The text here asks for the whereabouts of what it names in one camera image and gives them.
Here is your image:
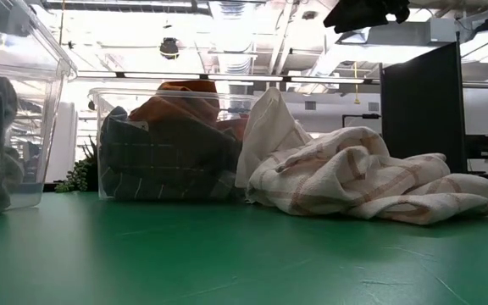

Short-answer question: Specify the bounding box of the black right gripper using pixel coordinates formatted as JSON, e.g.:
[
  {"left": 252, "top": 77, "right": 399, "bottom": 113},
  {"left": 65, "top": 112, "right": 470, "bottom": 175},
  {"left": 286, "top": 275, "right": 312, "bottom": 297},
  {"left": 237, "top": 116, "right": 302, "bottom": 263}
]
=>
[{"left": 323, "top": 0, "right": 411, "bottom": 34}]

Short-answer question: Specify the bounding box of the silver ventilation duct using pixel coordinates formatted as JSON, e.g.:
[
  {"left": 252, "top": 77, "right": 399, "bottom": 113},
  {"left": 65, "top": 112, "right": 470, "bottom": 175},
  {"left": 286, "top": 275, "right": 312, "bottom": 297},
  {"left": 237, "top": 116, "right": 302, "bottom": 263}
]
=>
[{"left": 208, "top": 0, "right": 256, "bottom": 97}]

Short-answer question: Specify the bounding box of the black partition panel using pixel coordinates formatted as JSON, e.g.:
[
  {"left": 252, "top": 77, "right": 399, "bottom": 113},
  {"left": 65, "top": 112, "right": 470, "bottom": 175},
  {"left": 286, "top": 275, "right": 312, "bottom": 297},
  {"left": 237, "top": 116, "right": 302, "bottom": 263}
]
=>
[{"left": 380, "top": 31, "right": 469, "bottom": 174}]

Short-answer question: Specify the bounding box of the yellow hanging cord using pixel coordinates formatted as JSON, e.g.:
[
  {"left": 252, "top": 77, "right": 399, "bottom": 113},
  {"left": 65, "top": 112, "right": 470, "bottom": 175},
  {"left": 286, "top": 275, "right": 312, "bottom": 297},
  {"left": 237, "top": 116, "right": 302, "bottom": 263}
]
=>
[{"left": 352, "top": 61, "right": 362, "bottom": 106}]

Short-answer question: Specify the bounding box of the orange cloth towel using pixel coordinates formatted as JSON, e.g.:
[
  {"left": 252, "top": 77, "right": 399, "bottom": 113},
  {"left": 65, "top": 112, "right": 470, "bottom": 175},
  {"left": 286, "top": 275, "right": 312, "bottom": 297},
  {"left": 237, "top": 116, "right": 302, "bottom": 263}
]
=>
[
  {"left": 216, "top": 117, "right": 249, "bottom": 141},
  {"left": 128, "top": 80, "right": 222, "bottom": 126}
]

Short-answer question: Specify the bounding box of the dark grey towel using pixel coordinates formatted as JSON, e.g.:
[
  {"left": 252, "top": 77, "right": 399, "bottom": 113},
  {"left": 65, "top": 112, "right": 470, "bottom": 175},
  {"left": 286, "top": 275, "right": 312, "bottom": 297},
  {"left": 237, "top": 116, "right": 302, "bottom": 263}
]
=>
[{"left": 98, "top": 105, "right": 245, "bottom": 201}]

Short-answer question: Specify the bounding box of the black equipment box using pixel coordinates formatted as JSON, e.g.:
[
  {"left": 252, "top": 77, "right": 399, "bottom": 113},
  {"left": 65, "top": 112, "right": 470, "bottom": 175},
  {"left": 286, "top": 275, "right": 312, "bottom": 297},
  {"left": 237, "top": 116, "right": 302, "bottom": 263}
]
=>
[{"left": 463, "top": 134, "right": 488, "bottom": 161}]

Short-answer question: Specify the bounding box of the black desk lamp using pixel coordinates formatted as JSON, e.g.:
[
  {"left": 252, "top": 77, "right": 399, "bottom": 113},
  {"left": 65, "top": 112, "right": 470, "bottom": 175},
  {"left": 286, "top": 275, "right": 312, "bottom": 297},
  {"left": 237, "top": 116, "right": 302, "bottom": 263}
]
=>
[{"left": 341, "top": 112, "right": 381, "bottom": 128}]

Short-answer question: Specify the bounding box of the white pillar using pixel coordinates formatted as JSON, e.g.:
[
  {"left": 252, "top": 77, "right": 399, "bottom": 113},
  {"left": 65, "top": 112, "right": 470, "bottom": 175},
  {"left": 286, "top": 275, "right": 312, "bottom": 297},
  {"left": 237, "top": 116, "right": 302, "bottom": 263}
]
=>
[{"left": 44, "top": 101, "right": 79, "bottom": 184}]

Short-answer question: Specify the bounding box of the potted succulent plant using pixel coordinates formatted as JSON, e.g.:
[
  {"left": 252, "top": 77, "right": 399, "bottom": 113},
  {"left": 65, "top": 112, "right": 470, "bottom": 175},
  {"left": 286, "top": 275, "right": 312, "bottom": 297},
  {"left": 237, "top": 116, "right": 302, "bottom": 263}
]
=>
[{"left": 53, "top": 135, "right": 100, "bottom": 194}]

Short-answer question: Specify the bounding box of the long ceiling light bar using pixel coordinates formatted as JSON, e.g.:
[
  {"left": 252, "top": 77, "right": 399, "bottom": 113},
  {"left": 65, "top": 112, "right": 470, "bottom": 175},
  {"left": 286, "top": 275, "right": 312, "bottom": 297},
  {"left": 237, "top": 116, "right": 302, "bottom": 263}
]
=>
[{"left": 74, "top": 70, "right": 488, "bottom": 90}]

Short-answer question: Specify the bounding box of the white plaid towel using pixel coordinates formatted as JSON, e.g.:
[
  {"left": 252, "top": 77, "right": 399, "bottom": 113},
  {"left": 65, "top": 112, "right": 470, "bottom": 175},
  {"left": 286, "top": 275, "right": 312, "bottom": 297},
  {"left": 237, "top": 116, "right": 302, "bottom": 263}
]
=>
[{"left": 246, "top": 125, "right": 488, "bottom": 226}]

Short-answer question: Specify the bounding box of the clear plastic bin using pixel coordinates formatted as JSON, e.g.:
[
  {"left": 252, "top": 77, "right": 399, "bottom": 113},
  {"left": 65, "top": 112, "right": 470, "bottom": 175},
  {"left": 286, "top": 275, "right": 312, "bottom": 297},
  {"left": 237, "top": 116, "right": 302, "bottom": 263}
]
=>
[
  {"left": 0, "top": 0, "right": 79, "bottom": 219},
  {"left": 88, "top": 86, "right": 258, "bottom": 202}
]

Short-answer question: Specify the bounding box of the black ceiling dome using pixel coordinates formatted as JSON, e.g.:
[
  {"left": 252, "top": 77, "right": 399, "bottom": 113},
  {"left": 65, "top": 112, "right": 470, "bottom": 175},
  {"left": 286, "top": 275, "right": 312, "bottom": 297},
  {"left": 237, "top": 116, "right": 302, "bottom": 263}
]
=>
[{"left": 158, "top": 36, "right": 180, "bottom": 60}]

